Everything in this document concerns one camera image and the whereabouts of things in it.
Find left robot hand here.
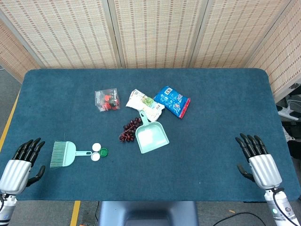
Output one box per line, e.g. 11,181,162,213
0,137,46,195

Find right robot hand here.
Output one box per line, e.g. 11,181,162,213
235,133,285,192

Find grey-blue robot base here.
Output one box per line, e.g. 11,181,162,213
97,201,199,226

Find teal table mat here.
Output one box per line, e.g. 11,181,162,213
0,68,301,202

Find white power strip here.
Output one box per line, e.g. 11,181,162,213
277,105,301,121

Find blue snack bag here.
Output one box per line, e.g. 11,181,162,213
153,85,191,120

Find woven bamboo screen panel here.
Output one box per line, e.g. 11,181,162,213
244,0,301,102
189,0,292,69
0,0,118,69
0,18,40,83
114,0,203,69

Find clear bag red items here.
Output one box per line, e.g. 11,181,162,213
94,88,121,113

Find dark red grape bunch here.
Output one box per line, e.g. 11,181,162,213
119,117,143,143

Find light green dustpan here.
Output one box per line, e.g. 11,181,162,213
135,110,170,154

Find white snack bag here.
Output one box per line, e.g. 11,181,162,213
125,89,166,122

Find black floor cable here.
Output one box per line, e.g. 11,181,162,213
213,211,266,226

